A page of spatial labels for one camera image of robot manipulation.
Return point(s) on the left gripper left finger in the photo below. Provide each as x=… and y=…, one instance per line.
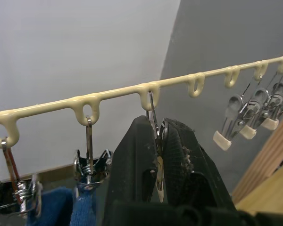
x=132, y=164

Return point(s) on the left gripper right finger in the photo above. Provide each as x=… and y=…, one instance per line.
x=179, y=169

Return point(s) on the metal clothes clip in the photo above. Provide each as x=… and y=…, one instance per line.
x=152, y=110
x=260, y=95
x=89, y=141
x=233, y=103
x=279, y=88
x=21, y=190

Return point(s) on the cream plastic clip hanger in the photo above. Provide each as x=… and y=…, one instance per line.
x=151, y=86

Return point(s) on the blue sock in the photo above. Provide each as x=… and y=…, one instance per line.
x=83, y=209
x=54, y=207

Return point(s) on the light wooden beam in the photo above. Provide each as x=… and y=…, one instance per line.
x=268, y=155

